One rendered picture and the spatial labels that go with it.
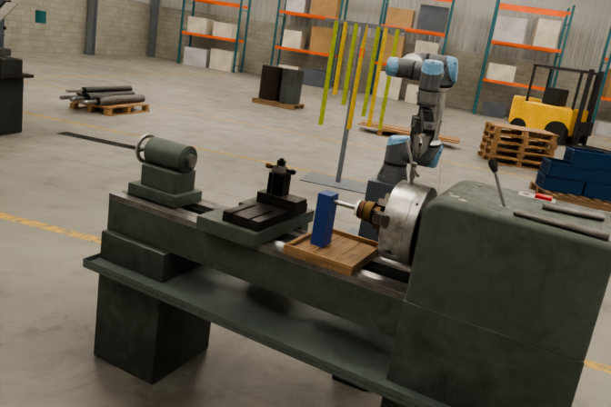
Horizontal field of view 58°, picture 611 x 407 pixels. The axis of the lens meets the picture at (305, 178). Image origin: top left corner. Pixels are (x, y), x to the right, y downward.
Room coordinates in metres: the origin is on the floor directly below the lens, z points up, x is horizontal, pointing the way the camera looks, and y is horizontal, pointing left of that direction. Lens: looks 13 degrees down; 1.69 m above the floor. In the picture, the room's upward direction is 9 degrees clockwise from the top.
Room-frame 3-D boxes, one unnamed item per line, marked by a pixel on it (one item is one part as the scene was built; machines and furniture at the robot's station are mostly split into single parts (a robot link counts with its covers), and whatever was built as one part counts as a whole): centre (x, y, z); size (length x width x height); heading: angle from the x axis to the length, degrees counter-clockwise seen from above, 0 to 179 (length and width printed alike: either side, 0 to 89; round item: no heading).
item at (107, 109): (10.07, 3.73, 0.07); 1.24 x 0.86 x 0.14; 163
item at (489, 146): (11.09, -4.09, 0.36); 1.26 x 0.86 x 0.73; 89
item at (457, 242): (1.92, -0.78, 1.06); 0.59 x 0.48 x 0.39; 64
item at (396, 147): (2.68, -0.43, 1.27); 0.13 x 0.12 x 0.14; 75
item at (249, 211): (2.36, 0.15, 0.95); 0.43 x 0.18 x 0.04; 154
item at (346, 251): (2.19, -0.17, 0.89); 0.36 x 0.30 x 0.04; 154
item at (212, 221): (2.40, 0.18, 0.90); 0.53 x 0.30 x 0.06; 154
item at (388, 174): (2.69, -0.43, 1.15); 0.15 x 0.15 x 0.10
